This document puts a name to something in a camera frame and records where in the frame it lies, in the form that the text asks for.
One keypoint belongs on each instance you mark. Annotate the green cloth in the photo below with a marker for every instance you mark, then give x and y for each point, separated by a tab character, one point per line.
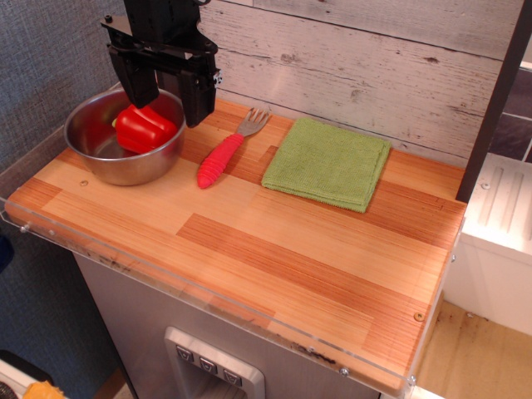
328	164

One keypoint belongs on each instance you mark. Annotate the stainless steel bowl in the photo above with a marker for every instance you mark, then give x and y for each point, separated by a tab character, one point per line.
89	132

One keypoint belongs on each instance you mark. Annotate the red-handled metal fork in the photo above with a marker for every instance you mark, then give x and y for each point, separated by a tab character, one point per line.
217	160

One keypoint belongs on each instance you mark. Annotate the red toy bell pepper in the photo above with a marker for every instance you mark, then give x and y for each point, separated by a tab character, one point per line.
142	130

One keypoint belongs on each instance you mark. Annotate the white toy sink unit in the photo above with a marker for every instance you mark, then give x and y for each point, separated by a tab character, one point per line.
490	275

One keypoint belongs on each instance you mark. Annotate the grey toy fridge cabinet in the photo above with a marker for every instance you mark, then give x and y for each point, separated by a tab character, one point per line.
137	315

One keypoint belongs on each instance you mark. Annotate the clear acrylic edge guard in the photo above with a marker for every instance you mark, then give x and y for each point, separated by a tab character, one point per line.
351	291

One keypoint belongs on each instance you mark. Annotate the silver dispenser panel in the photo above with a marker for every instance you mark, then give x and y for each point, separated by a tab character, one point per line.
204	371

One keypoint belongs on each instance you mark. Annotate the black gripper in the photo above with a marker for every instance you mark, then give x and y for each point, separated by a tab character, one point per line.
171	28

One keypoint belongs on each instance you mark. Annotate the dark right vertical post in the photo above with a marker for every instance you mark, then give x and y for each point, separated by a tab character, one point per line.
506	78

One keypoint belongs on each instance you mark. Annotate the yellow object at corner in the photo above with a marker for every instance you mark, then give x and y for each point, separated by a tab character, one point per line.
43	390

